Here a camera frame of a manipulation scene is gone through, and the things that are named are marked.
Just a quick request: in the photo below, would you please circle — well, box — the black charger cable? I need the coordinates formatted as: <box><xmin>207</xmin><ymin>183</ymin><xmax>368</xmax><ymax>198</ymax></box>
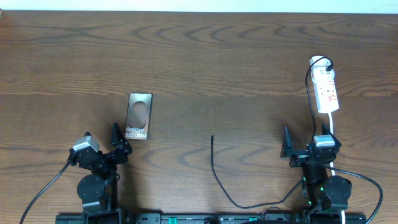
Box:
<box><xmin>210</xmin><ymin>56</ymin><xmax>335</xmax><ymax>210</ymax></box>

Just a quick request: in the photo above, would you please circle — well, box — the white power strip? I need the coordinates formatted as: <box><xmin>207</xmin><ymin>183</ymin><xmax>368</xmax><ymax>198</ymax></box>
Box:
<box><xmin>310</xmin><ymin>55</ymin><xmax>339</xmax><ymax>114</ymax></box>

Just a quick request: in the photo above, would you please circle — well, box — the white power strip cord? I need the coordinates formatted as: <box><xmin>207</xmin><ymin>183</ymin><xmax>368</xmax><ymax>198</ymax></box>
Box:
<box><xmin>328</xmin><ymin>113</ymin><xmax>346</xmax><ymax>224</ymax></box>

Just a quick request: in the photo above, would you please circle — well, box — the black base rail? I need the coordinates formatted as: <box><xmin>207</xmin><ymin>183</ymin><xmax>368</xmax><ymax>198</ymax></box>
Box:
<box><xmin>55</xmin><ymin>212</ymin><xmax>367</xmax><ymax>224</ymax></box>

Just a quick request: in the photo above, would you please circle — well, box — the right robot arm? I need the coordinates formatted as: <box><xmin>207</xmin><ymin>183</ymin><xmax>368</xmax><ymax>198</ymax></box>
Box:
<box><xmin>280</xmin><ymin>124</ymin><xmax>352</xmax><ymax>223</ymax></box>

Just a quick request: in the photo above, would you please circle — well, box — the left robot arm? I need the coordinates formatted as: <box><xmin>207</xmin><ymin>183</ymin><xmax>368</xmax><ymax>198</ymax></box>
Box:
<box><xmin>67</xmin><ymin>123</ymin><xmax>132</xmax><ymax>223</ymax></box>

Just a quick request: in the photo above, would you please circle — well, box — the bronze Galaxy smartphone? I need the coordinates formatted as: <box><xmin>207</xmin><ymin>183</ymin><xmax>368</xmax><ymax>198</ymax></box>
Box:
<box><xmin>124</xmin><ymin>93</ymin><xmax>153</xmax><ymax>141</ymax></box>

